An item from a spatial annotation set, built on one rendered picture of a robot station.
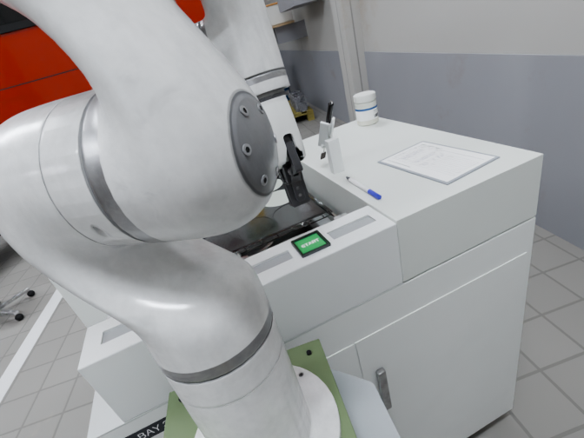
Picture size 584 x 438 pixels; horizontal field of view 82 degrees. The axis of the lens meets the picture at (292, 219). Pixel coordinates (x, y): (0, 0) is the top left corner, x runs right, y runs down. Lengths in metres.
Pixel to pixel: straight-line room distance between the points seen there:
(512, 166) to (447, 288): 0.28
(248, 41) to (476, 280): 0.67
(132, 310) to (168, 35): 0.20
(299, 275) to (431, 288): 0.32
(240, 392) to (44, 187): 0.23
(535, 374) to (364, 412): 1.15
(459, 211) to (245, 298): 0.51
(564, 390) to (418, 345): 0.84
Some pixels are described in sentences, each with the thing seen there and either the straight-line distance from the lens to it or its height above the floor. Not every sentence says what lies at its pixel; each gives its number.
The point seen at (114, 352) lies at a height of 0.96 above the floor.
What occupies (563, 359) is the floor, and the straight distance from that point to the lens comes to 1.71.
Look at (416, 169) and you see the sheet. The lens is 0.80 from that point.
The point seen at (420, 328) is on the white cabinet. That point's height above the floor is 0.67.
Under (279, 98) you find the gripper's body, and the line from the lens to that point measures 0.51.
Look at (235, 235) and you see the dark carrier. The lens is 0.85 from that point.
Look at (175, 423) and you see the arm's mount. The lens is 0.58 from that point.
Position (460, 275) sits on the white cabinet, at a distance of 0.82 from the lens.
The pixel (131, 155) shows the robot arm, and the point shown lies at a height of 1.26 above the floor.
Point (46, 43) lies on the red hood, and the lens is 1.04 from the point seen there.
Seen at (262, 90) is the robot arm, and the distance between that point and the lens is 0.51.
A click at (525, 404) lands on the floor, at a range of 1.56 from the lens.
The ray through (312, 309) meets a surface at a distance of 0.63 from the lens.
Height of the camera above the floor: 1.30
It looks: 29 degrees down
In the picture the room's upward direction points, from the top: 16 degrees counter-clockwise
